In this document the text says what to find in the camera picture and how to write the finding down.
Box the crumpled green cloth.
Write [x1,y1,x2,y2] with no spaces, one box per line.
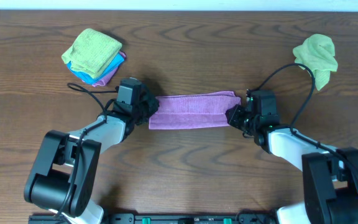
[293,34,338,91]

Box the folded pink cloth under stack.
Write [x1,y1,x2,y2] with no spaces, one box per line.
[92,51,126,87]

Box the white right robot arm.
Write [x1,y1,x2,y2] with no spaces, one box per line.
[226,105,358,223]

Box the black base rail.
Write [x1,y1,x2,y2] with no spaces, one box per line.
[28,212,279,224]

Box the folded green cloth on stack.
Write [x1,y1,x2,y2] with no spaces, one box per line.
[62,28,122,79]

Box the purple microfiber cloth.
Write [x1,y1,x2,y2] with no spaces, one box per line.
[149,91,241,130]

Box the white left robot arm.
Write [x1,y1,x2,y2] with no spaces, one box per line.
[24,83,158,223]

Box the folded blue cloth in stack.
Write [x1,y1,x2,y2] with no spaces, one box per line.
[67,62,111,85]

